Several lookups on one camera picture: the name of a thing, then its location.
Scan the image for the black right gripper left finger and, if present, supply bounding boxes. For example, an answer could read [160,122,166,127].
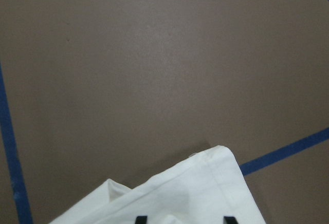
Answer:
[135,216,148,224]

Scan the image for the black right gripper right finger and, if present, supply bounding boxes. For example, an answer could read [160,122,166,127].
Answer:
[223,216,239,224]

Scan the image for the white long-sleeve printed shirt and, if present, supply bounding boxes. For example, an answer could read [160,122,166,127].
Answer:
[54,145,265,223]

